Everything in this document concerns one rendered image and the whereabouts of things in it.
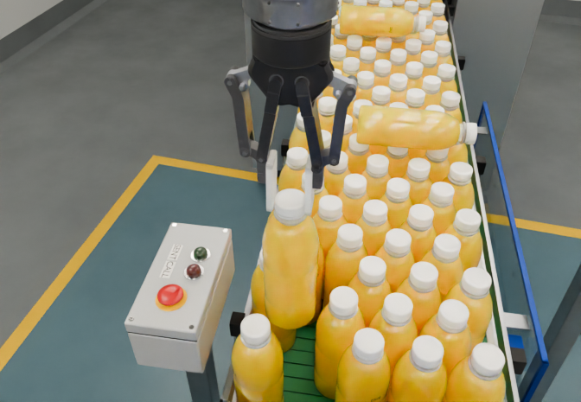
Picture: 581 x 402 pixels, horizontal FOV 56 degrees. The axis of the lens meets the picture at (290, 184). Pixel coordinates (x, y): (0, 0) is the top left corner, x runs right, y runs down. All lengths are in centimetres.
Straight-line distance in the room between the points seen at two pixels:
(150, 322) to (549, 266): 199
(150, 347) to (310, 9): 52
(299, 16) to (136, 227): 213
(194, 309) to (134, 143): 235
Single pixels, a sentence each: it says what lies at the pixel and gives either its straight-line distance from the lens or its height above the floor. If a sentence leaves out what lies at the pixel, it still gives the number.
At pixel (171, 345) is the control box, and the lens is 79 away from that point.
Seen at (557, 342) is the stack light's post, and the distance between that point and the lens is 116.
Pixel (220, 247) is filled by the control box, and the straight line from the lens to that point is 85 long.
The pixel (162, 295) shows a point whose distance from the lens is 78.
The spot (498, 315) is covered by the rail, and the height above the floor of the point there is 98.
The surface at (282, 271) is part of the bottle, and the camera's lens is 68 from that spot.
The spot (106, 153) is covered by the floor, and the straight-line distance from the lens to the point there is 304.
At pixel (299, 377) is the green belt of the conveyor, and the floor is 90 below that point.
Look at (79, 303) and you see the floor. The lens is 232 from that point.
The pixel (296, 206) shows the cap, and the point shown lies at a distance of 64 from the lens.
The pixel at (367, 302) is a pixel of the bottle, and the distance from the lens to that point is 82.
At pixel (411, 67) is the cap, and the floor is 111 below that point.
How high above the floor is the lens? 171
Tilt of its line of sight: 40 degrees down
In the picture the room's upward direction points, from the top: straight up
